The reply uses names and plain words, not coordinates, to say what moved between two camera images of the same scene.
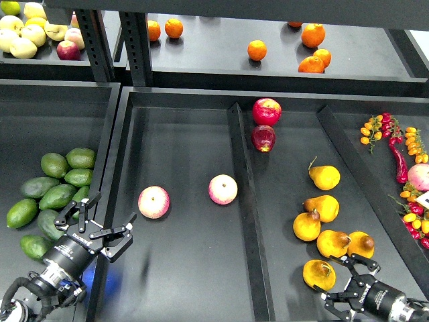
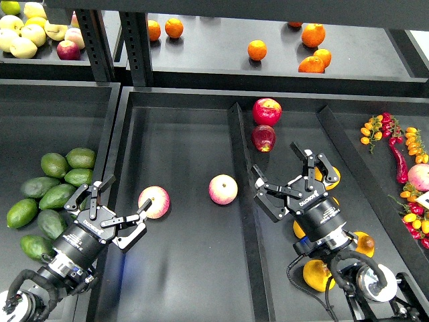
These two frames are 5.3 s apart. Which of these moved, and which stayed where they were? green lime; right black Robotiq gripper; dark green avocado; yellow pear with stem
Moved: right black Robotiq gripper
Stayed: green lime; dark green avocado; yellow pear with stem
